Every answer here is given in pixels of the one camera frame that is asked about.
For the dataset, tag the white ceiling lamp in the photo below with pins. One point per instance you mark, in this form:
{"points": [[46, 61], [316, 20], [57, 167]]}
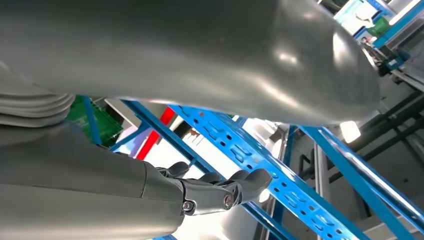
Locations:
{"points": [[349, 132]]}

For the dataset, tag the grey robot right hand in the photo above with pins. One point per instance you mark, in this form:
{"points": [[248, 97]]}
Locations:
{"points": [[82, 185]]}

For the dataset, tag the green plastic crate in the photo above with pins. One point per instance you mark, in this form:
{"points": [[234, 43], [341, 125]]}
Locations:
{"points": [[109, 129]]}

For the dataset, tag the blue metal shelf rack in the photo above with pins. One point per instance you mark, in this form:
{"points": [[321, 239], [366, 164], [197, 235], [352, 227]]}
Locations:
{"points": [[348, 165]]}

